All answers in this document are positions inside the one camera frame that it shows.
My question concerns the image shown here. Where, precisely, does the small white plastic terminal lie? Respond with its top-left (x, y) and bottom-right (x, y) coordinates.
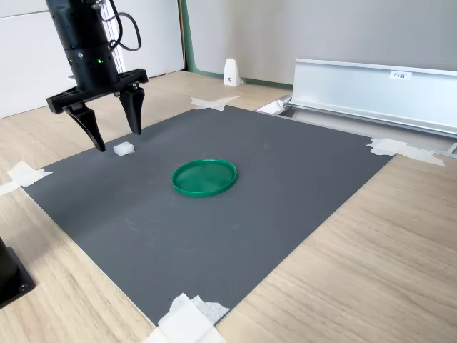
top-left (113, 141), bottom-right (136, 157)

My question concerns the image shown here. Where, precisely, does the round green lid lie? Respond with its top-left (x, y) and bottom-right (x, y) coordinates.
top-left (171, 157), bottom-right (239, 199)

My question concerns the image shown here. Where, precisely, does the white partition panel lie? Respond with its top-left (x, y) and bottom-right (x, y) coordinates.
top-left (0, 0), bottom-right (186, 120)

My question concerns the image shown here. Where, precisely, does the white tape cross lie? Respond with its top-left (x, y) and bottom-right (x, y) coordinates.
top-left (190, 95), bottom-right (241, 111)
top-left (0, 160), bottom-right (54, 197)
top-left (366, 137), bottom-right (446, 168)
top-left (142, 292), bottom-right (231, 343)

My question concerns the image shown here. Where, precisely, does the dark grey mat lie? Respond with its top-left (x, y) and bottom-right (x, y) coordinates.
top-left (24, 104), bottom-right (399, 327)

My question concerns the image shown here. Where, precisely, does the grey partition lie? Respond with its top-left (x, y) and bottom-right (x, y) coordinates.
top-left (185, 0), bottom-right (457, 94)

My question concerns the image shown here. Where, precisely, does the black cable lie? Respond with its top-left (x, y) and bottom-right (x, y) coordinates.
top-left (91, 0), bottom-right (142, 51)

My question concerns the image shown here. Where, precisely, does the green partition frame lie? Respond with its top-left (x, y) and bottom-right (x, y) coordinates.
top-left (177, 0), bottom-right (294, 89)

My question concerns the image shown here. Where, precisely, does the white partition foot bracket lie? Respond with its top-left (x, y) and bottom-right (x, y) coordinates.
top-left (223, 58), bottom-right (243, 87)

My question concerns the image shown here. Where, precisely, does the silver cable duct box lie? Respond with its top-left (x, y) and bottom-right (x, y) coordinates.
top-left (256, 94), bottom-right (457, 159)

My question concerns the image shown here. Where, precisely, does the silver cable duct lid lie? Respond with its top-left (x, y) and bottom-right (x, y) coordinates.
top-left (288, 58), bottom-right (457, 139)

